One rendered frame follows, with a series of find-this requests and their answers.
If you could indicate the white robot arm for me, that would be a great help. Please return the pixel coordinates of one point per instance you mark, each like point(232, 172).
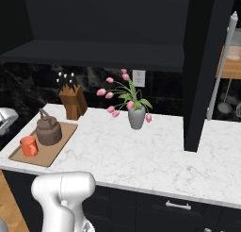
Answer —
point(62, 195)

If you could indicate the brown wooden tray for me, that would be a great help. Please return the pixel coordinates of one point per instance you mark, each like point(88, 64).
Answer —
point(61, 138)

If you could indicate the brown kettle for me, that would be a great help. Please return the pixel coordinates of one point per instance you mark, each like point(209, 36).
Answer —
point(48, 130)

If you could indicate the black upper cabinet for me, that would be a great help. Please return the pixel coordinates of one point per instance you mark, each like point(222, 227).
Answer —
point(103, 31)

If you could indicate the black cabinet door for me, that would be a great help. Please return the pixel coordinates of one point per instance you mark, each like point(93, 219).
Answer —
point(204, 69)

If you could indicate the orange mug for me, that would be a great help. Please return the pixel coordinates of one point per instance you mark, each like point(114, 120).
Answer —
point(28, 146)

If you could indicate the grey vase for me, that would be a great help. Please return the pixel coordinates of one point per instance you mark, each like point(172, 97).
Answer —
point(136, 119)

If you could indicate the pink tulips bouquet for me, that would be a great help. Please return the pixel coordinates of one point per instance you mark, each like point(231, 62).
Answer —
point(131, 94)

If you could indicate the wooden knife block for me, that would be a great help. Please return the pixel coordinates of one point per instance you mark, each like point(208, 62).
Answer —
point(74, 103)

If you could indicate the black lower cabinets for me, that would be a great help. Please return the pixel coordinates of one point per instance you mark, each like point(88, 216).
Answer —
point(119, 210)

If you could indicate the silver hanging ladle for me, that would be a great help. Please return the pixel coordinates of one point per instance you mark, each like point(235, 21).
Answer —
point(224, 107)

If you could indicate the grey metal appliance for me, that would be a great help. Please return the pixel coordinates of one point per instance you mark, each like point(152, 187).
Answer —
point(7, 119)

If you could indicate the black drawer front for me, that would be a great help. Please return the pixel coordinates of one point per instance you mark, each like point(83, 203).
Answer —
point(163, 218)

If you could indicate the silver hanging utensil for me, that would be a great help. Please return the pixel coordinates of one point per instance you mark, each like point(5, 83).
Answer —
point(239, 109)

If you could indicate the white wall outlet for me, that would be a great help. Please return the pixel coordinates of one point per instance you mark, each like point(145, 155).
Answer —
point(138, 78)

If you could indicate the wooden wall shelf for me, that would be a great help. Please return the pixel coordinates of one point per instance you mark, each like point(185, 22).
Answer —
point(232, 68)

